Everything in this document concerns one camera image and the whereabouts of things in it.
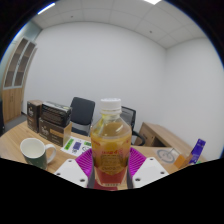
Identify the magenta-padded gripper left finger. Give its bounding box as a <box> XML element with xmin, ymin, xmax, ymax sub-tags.
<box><xmin>53</xmin><ymin>148</ymin><xmax>96</xmax><ymax>189</ymax></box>

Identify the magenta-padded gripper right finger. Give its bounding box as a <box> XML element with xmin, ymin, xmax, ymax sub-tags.
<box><xmin>126</xmin><ymin>146</ymin><xmax>170</xmax><ymax>189</ymax></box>

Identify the clear bottle with orange drink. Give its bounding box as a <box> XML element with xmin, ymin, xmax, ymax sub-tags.
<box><xmin>90</xmin><ymin>97</ymin><xmax>133</xmax><ymax>188</ymax></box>

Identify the round white disc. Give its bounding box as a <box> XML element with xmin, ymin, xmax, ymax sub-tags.
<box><xmin>156</xmin><ymin>147</ymin><xmax>181</xmax><ymax>164</ymax></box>

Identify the white and green leaflet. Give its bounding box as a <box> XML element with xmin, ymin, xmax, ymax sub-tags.
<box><xmin>60</xmin><ymin>135</ymin><xmax>93</xmax><ymax>158</ymax></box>

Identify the orange cardboard box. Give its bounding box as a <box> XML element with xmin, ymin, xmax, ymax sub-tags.
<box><xmin>173</xmin><ymin>153</ymin><xmax>194</xmax><ymax>170</ymax></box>

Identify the wooden side desk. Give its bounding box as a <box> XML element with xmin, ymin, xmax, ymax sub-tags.
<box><xmin>133</xmin><ymin>121</ymin><xmax>201</xmax><ymax>158</ymax></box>

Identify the green and white mug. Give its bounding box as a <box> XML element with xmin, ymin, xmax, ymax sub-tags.
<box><xmin>19</xmin><ymin>137</ymin><xmax>57</xmax><ymax>171</ymax></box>

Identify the brown cardboard box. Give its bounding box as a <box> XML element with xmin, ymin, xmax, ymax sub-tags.
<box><xmin>38</xmin><ymin>118</ymin><xmax>73</xmax><ymax>148</ymax></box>

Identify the purple upright box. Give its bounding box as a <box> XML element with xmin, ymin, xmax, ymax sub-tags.
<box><xmin>188</xmin><ymin>138</ymin><xmax>207</xmax><ymax>165</ymax></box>

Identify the black printed box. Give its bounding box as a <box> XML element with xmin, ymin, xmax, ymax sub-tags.
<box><xmin>40</xmin><ymin>101</ymin><xmax>73</xmax><ymax>128</ymax></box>

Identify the black mesh office chair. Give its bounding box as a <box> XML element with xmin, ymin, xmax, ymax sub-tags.
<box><xmin>119</xmin><ymin>105</ymin><xmax>147</xmax><ymax>147</ymax></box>

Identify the dark padded office chair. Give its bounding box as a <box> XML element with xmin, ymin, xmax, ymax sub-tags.
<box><xmin>69</xmin><ymin>96</ymin><xmax>96</xmax><ymax>137</ymax></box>

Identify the wooden shelf cabinet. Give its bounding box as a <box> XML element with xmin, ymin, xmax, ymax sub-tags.
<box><xmin>0</xmin><ymin>36</ymin><xmax>38</xmax><ymax>124</ymax></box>

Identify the square ceiling light panel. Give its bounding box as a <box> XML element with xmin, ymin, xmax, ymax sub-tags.
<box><xmin>37</xmin><ymin>2</ymin><xmax>57</xmax><ymax>16</ymax></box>
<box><xmin>143</xmin><ymin>0</ymin><xmax>163</xmax><ymax>6</ymax></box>

